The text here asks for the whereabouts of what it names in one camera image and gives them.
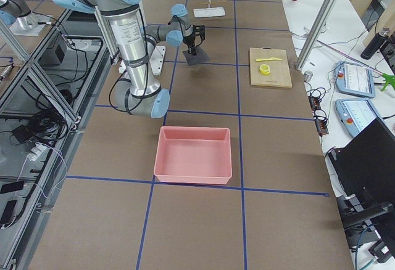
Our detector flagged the grey cloth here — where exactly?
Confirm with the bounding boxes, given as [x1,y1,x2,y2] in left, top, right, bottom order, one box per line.
[182,47,209,66]

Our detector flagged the teach pendant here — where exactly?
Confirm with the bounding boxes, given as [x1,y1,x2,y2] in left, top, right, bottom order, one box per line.
[335,98,381,137]
[335,61,375,98]

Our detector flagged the aluminium frame post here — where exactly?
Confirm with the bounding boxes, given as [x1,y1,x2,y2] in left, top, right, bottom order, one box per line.
[295,0,337,71]

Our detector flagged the yellow lemon slices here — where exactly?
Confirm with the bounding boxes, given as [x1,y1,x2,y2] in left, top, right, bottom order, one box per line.
[259,63,271,75]

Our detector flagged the white rectangular tray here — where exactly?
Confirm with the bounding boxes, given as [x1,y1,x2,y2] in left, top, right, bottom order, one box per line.
[193,7,226,18]

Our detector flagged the yellow plastic knife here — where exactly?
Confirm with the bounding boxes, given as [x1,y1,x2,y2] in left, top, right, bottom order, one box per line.
[255,57,282,62]

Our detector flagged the black bottle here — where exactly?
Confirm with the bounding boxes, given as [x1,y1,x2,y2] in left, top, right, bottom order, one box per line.
[360,27,390,60]

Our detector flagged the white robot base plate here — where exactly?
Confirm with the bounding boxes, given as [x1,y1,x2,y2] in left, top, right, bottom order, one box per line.
[117,44,167,76]

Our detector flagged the upper teach pendant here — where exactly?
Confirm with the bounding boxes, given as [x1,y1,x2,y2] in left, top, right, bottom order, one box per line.
[335,61,375,98]

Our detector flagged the lower teach pendant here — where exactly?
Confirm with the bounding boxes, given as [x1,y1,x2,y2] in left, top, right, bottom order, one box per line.
[335,98,381,137]

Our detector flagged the black power strip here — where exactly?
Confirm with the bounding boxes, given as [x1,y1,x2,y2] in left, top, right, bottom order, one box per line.
[308,96,329,137]

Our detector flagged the pink plastic bin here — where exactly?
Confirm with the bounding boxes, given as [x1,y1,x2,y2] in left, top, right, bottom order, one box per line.
[154,126,233,184]

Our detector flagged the bamboo cutting board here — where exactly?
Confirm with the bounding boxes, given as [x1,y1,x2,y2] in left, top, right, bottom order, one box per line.
[249,47,292,88]

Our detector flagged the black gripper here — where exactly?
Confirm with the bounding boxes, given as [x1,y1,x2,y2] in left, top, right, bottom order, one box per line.
[183,25,197,55]

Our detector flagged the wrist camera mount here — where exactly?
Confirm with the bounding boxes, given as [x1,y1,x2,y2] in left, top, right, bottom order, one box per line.
[193,25,206,47]

